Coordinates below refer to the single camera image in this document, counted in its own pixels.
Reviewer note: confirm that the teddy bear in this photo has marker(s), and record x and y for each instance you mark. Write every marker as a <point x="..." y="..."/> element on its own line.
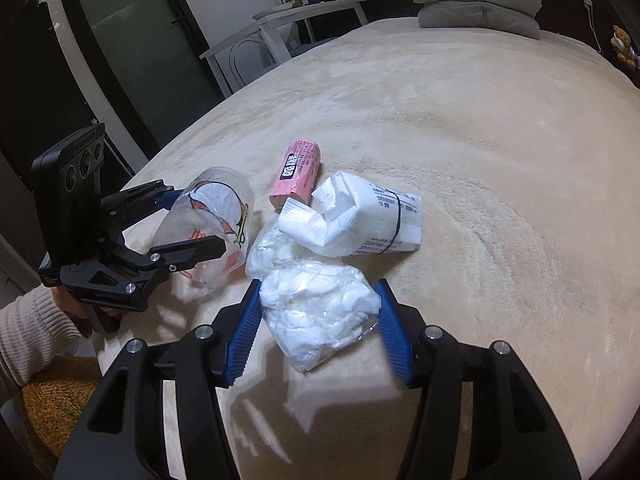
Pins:
<point x="621" y="42"/>

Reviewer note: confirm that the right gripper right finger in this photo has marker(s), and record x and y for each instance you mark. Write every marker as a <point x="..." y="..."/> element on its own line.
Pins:
<point x="514" y="433"/>

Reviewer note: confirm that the grey folded pillow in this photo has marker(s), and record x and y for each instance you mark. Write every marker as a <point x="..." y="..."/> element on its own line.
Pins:
<point x="515" y="16"/>

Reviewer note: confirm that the clear bag white tissue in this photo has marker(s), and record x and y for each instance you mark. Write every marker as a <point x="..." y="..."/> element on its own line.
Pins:
<point x="271" y="250"/>

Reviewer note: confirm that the left forearm beige sleeve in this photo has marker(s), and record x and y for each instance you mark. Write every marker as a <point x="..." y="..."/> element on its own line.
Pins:
<point x="33" y="331"/>

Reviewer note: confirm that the clear plastic cup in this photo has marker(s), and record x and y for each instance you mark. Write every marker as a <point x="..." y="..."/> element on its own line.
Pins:
<point x="218" y="202"/>

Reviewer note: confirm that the left bare hand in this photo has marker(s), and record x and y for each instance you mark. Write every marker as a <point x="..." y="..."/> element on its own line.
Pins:
<point x="65" y="302"/>

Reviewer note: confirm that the small pink carton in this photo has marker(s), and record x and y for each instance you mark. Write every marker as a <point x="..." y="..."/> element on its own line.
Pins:
<point x="297" y="174"/>

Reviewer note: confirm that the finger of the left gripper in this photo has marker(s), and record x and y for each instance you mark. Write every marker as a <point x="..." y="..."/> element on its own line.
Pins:
<point x="141" y="201"/>
<point x="174" y="257"/>

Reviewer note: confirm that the white chair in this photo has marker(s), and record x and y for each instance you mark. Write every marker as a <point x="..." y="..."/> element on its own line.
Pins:
<point x="250" y="58"/>

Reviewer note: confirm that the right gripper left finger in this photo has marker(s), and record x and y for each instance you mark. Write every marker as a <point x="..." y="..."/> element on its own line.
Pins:
<point x="157" y="400"/>

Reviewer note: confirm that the dark glass door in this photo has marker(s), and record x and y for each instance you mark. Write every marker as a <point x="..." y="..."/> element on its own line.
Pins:
<point x="146" y="58"/>

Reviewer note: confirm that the white paper bag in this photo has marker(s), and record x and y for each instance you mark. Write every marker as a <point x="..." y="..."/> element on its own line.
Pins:
<point x="356" y="217"/>

